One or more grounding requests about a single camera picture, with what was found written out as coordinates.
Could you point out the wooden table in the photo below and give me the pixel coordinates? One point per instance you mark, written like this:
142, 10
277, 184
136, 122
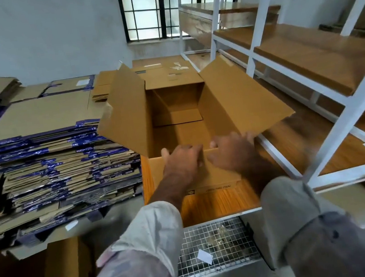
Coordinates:
218, 203

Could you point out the white metal shelf rack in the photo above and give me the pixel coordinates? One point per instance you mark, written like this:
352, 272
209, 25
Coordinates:
354, 106

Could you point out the person's left hand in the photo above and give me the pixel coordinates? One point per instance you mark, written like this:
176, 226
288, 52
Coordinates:
183, 164

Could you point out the person's light grey shirt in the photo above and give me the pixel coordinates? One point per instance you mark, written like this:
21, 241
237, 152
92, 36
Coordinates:
138, 258

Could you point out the white paper tag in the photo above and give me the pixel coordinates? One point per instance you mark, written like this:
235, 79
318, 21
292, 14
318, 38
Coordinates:
204, 256

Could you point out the black framed window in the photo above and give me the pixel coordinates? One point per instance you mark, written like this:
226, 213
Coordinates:
140, 7

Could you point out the crumpled tape scraps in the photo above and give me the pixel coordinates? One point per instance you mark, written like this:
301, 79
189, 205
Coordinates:
218, 237

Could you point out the person's right forearm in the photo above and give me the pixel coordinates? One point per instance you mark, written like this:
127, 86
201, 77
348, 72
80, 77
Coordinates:
263, 176

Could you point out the person's right hand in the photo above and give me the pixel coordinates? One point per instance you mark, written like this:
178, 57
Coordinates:
233, 153

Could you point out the person's left forearm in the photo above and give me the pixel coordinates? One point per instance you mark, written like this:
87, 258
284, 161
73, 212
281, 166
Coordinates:
170, 194

